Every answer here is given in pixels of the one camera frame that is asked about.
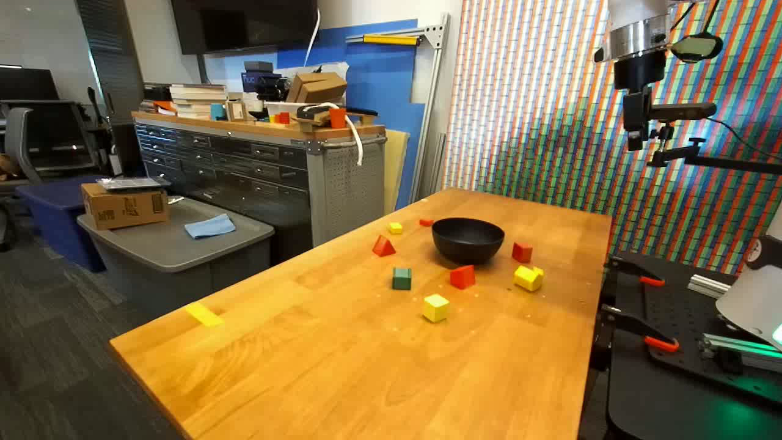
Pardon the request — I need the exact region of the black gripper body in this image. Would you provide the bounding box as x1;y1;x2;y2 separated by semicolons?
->
611;49;668;94

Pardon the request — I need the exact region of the large yellow toy block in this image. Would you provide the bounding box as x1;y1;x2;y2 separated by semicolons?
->
512;265;547;295

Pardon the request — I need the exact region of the red cube toy block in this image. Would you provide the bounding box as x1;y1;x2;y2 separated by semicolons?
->
447;265;479;292

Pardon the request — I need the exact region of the yellow cube toy block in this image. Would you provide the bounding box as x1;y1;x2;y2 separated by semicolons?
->
421;292;452;325

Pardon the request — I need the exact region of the red triangular toy block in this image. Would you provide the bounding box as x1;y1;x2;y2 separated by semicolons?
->
372;232;399;259

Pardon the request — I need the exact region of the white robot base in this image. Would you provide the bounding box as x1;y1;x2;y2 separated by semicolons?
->
713;203;782;353

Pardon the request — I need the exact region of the black bowl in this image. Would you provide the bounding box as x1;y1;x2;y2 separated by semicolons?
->
431;216;508;266

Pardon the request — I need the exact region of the colourful patterned backdrop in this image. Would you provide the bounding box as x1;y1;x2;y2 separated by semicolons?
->
442;0;782;276

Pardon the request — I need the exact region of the silver aluminium bar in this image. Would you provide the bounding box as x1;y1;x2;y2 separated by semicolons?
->
688;272;734;302

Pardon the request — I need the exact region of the yellow level tool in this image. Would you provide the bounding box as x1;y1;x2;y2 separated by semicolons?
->
349;31;424;49

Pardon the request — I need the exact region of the blue board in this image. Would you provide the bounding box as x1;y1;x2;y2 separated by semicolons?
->
276;18;428;210

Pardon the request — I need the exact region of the open cardboard box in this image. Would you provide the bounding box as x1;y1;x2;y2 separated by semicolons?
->
287;71;352;106

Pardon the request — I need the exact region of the dark blue equipment pile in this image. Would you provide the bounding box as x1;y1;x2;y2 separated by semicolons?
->
240;58;288;104

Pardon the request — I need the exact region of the grey drawer cabinet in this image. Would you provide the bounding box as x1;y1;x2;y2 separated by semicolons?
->
132;111;392;249

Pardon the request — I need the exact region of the blue cloth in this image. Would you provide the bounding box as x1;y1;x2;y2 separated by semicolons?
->
184;212;240;242

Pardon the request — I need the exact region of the stack of books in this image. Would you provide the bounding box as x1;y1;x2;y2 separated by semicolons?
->
169;82;231;122

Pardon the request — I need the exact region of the yellow tape strip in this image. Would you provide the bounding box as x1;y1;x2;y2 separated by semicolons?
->
184;302;226;330

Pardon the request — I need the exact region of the grey plastic tote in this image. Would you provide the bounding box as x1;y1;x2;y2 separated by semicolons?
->
75;194;278;319

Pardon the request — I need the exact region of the flat grey tray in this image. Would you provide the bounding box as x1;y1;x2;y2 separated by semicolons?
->
96;174;171;195

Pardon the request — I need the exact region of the printed cardboard box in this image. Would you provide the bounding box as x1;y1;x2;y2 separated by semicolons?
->
79;179;173;232

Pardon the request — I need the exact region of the blue storage bin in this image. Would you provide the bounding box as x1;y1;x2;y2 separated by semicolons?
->
15;176;107;273

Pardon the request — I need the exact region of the dark desk monitor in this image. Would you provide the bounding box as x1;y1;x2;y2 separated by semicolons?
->
0;67;61;106

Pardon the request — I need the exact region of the black exterior camera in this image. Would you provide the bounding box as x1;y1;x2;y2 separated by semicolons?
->
645;100;721;126

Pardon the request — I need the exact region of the gold wrist camera bar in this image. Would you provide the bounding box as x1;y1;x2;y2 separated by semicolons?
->
670;31;727;63

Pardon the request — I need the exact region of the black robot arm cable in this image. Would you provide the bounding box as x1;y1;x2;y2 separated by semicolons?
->
668;0;723;36

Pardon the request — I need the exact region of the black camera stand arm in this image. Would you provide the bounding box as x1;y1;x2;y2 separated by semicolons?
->
645;119;782;176

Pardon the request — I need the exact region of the black clamp orange handle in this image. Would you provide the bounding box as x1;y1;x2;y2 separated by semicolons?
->
600;303;684;358
606;255;670;292

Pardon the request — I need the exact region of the white metal rail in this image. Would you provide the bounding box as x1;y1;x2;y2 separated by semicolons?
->
410;13;452;200

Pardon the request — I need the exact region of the green lit metal rail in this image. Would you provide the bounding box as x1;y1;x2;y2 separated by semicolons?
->
701;330;782;365

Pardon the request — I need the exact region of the white curved hose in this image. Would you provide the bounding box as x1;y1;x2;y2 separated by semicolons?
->
315;100;367;170

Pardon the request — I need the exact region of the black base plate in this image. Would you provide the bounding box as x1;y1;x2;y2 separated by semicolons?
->
601;253;782;440

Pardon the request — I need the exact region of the white hanging cable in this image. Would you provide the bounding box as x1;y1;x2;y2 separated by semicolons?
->
304;8;326;68

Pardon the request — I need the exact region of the black wall monitor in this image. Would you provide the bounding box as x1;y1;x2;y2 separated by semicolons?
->
169;0;320;57

